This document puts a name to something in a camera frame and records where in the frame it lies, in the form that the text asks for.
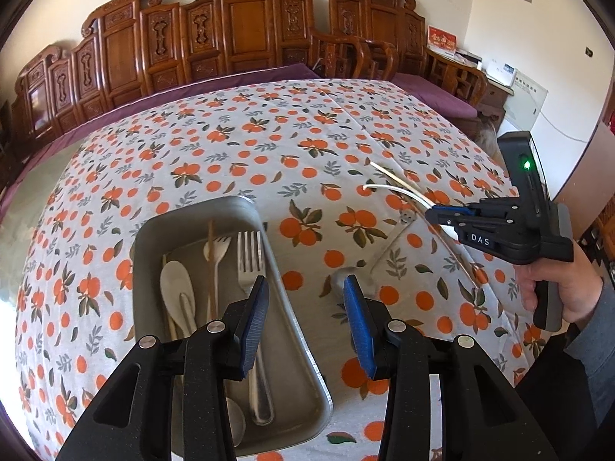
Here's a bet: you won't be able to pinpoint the long carved wooden sofa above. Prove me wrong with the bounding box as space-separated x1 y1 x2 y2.
8 0 333 155

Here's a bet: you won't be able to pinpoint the white wall cabinet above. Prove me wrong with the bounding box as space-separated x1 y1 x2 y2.
509 74 549 128

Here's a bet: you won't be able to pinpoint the metal fork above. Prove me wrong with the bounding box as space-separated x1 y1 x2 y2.
236 230 276 426

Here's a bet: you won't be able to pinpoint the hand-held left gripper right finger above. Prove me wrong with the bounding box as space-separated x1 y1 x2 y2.
342 274 549 461

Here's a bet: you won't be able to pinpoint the white papers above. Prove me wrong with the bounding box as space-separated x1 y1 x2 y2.
454 49 484 69

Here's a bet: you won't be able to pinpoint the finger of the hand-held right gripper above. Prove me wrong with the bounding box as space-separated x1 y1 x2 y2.
430 196 521 220
425 214 482 241

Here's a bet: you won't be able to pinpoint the light wooden chopstick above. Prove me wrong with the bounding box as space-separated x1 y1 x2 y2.
369 160 420 189
162 255 180 343
432 227 487 285

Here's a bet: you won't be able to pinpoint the person's right forearm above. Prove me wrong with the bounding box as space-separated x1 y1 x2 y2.
567 276 615 381

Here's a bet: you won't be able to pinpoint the beige plastic fork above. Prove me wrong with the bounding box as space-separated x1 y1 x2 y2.
203 235 233 323

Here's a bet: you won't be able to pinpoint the metal spoon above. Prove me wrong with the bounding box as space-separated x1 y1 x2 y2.
319 209 417 301
225 396 247 448

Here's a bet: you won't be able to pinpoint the square purple seat cushion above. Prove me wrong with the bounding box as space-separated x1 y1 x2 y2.
391 71 480 122

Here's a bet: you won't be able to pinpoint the white plastic utensil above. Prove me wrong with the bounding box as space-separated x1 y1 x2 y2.
363 182 446 213

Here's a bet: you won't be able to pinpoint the carved wooden armchair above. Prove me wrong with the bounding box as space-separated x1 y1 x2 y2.
311 0 489 117

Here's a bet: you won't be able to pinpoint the white router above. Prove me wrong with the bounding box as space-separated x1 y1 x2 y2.
485 60 519 88

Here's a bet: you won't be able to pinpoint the white cable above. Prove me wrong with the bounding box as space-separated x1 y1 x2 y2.
537 109 597 146

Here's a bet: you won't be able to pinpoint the red card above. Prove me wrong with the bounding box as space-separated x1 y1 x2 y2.
427 26 457 51

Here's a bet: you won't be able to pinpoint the long purple seat cushion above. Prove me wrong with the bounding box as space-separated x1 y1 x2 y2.
0 61 324 214

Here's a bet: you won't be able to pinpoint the person's right hand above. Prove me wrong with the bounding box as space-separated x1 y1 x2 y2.
519 249 605 325

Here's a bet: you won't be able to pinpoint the person's dark clothing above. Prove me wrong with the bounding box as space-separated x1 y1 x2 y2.
509 346 615 461

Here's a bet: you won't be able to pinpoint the white plastic spoon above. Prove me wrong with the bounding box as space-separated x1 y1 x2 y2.
160 260 198 343

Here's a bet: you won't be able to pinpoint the metal tray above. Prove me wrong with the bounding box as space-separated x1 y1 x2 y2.
132 196 334 460

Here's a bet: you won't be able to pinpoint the orange print tablecloth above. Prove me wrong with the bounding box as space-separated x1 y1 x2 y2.
13 78 549 461

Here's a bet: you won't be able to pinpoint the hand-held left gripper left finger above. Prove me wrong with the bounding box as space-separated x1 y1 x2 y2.
58 275 270 461

